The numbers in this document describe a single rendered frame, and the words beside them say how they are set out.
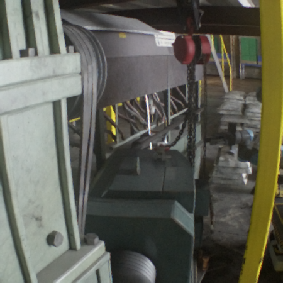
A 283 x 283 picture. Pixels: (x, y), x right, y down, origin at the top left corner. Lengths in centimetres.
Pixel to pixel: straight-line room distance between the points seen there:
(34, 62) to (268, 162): 107
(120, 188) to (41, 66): 63
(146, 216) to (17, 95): 60
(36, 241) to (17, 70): 37
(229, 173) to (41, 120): 294
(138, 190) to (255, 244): 72
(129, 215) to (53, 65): 56
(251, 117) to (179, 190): 416
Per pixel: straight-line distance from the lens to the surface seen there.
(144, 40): 230
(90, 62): 81
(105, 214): 106
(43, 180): 73
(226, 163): 349
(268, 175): 144
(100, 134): 181
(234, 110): 520
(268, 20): 136
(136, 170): 127
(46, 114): 71
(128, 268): 101
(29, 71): 63
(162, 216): 103
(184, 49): 159
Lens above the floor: 133
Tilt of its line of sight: 16 degrees down
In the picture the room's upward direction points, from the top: 2 degrees counter-clockwise
